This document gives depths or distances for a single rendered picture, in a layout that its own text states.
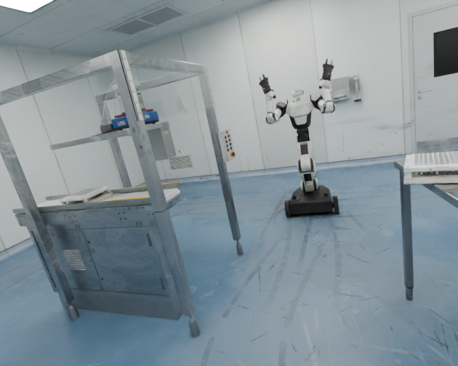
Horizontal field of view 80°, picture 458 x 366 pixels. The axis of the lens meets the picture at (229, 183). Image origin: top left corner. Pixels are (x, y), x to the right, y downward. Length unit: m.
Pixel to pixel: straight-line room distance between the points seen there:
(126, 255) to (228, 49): 4.26
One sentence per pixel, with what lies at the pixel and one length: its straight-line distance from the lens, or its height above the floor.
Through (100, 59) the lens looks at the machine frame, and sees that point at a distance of 1.63.
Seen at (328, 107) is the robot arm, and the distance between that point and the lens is 3.06.
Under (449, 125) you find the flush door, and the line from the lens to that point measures 5.34.
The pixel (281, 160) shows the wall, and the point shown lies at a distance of 5.33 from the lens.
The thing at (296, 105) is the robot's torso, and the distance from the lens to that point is 3.24.
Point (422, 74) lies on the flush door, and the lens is 5.19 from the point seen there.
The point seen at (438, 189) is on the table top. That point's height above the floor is 0.88.
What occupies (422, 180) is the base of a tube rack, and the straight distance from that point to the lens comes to 1.39.
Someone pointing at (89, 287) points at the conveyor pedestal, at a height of 0.23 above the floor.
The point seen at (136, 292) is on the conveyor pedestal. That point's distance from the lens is 2.24.
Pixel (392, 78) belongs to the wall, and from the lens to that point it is 5.13.
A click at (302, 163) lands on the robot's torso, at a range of 3.14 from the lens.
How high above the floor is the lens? 1.34
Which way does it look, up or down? 15 degrees down
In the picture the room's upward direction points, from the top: 12 degrees counter-clockwise
